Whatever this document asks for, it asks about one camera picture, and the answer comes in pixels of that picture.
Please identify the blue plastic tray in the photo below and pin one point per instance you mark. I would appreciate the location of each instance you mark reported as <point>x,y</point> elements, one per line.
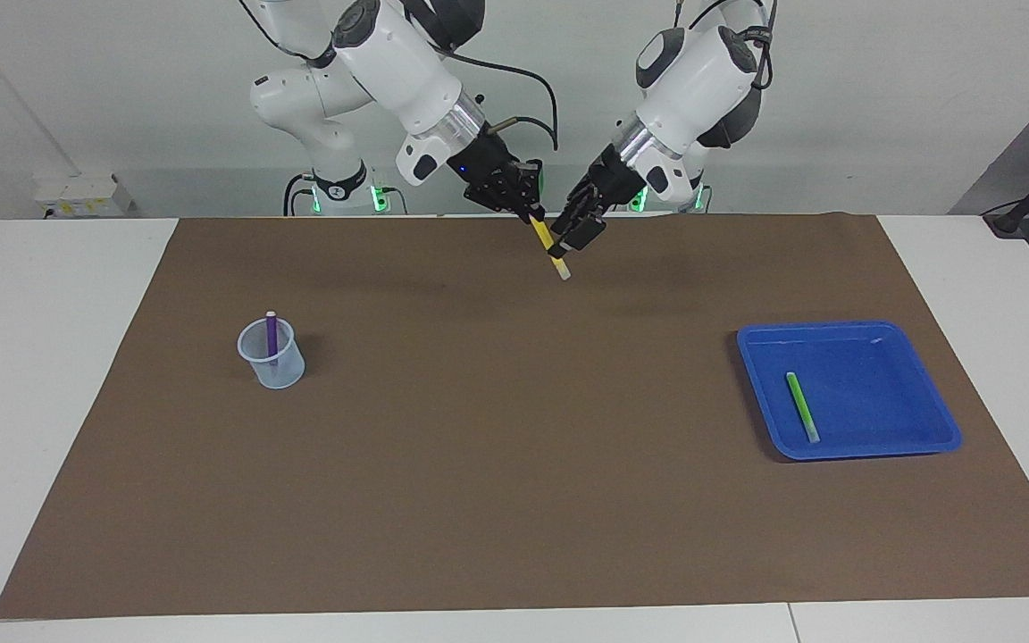
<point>872,393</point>

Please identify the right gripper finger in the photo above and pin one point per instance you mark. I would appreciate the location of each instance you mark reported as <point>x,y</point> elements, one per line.
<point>532,212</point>

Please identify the green marker pen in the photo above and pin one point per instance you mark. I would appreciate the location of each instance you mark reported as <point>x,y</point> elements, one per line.
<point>802,406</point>

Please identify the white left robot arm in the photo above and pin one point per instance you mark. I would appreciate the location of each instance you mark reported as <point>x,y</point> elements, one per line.
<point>702,80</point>

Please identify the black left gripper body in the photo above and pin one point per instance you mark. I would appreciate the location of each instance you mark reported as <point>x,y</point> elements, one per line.
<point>608,179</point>

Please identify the brown table mat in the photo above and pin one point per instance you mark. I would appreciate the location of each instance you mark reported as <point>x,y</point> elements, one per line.
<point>514,464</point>

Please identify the purple marker pen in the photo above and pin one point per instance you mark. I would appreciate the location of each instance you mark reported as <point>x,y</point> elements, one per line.
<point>271,335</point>

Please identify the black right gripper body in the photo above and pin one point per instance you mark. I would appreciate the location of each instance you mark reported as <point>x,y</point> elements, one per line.
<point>488,174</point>

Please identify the white power strip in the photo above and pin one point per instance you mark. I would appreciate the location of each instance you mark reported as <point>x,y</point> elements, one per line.
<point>81,196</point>

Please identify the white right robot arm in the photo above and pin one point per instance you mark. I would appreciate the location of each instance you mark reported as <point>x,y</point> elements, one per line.
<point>389,62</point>

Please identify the yellow marker pen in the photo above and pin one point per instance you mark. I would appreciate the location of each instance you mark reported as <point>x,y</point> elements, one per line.
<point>559,263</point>

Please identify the clear plastic cup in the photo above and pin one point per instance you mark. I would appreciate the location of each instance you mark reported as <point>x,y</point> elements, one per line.
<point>280,371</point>

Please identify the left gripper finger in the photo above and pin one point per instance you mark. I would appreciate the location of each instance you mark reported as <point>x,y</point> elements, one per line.
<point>564,221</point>
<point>584,234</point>

